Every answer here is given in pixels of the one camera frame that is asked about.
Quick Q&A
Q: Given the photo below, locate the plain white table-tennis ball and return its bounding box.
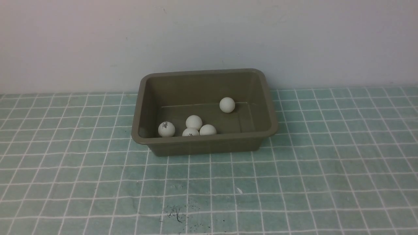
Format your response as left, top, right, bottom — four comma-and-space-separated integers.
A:
219, 97, 235, 113

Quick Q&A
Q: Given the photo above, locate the green checked tablecloth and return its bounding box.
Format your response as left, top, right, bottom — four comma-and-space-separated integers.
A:
0, 86, 418, 235

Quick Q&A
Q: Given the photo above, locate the white table-tennis ball with logo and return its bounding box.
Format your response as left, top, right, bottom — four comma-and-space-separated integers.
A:
158, 121, 176, 137

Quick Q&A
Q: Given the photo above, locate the olive plastic bin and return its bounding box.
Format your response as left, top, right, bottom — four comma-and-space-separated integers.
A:
131, 68, 278, 157

